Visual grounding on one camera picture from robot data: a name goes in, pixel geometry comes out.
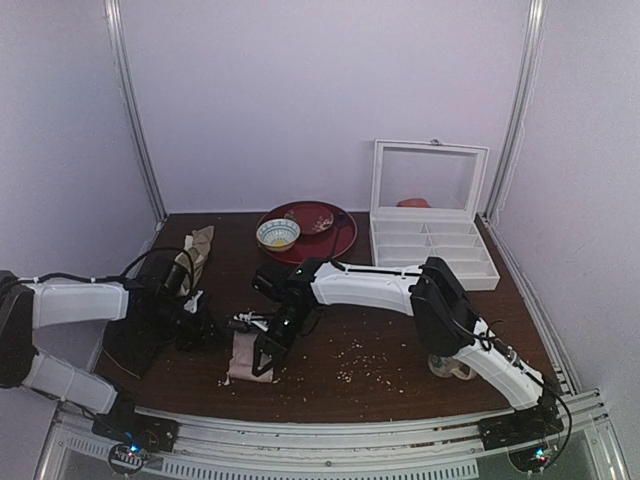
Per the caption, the beige crumpled cloth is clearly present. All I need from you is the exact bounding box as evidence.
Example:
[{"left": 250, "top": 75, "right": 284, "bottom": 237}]
[{"left": 175, "top": 225, "right": 215, "bottom": 296}]

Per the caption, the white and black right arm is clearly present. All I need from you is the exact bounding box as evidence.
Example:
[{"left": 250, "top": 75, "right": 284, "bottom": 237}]
[{"left": 250, "top": 256, "right": 563, "bottom": 429}]

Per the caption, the purple spoon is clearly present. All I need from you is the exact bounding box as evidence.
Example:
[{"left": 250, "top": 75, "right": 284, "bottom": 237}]
[{"left": 328, "top": 212, "right": 349, "bottom": 259}]

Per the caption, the beige mug with blue design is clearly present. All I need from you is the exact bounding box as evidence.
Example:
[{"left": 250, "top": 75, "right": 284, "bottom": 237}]
[{"left": 428, "top": 354, "right": 477, "bottom": 381}]

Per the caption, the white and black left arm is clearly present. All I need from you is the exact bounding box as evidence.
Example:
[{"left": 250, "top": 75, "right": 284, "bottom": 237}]
[{"left": 1, "top": 258, "right": 221, "bottom": 415}]

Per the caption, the pink and cream underwear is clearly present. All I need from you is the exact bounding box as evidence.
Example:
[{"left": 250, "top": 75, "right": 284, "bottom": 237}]
[{"left": 227, "top": 332, "right": 274, "bottom": 383}]

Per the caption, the left aluminium frame post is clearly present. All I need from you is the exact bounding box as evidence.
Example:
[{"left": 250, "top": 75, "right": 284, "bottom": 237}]
[{"left": 104, "top": 0, "right": 168, "bottom": 223}]

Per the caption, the aluminium front rail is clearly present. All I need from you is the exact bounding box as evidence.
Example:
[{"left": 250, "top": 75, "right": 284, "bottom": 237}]
[{"left": 33, "top": 389, "right": 639, "bottom": 479}]

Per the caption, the black striped garment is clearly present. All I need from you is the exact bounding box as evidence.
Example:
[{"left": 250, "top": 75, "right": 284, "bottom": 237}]
[{"left": 102, "top": 320, "right": 162, "bottom": 379}]

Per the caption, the red round lacquer tray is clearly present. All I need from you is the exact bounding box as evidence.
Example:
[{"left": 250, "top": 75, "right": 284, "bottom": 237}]
[{"left": 256, "top": 200, "right": 358, "bottom": 265}]

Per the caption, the yellow and blue patterned bowl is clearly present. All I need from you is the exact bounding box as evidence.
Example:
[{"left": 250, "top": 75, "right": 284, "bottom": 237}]
[{"left": 256, "top": 218, "right": 301, "bottom": 252}]

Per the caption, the red object behind box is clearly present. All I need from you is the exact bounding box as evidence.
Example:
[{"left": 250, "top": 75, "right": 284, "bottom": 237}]
[{"left": 397, "top": 197, "right": 430, "bottom": 208}]

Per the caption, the white compartment box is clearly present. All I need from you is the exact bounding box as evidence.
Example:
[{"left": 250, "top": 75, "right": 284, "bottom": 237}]
[{"left": 369, "top": 139, "right": 500, "bottom": 291}]

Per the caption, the right aluminium frame post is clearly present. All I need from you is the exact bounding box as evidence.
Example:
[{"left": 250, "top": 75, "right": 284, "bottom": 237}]
[{"left": 485, "top": 0, "right": 547, "bottom": 224}]

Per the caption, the small red floral dish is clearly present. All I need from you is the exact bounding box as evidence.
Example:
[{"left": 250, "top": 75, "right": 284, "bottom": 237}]
[{"left": 284, "top": 205, "right": 334, "bottom": 236}]

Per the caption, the aluminium frame post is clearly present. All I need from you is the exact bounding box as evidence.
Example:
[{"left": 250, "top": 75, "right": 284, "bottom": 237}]
[
  {"left": 485, "top": 0, "right": 547, "bottom": 224},
  {"left": 104, "top": 0, "right": 168, "bottom": 223}
]

